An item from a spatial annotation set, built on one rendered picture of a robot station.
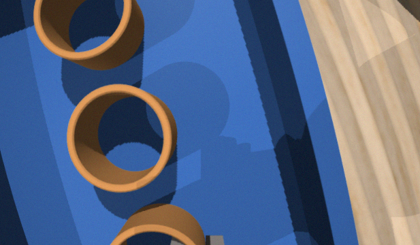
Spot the bronze bushing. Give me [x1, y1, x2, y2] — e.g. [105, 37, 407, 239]
[33, 0, 144, 70]
[67, 84, 178, 193]
[110, 203, 206, 245]

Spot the blue open crate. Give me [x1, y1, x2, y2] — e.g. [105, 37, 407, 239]
[0, 0, 359, 245]

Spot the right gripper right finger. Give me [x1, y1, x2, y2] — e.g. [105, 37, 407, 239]
[206, 235, 224, 245]

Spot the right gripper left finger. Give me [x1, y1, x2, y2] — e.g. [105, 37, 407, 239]
[170, 237, 185, 245]

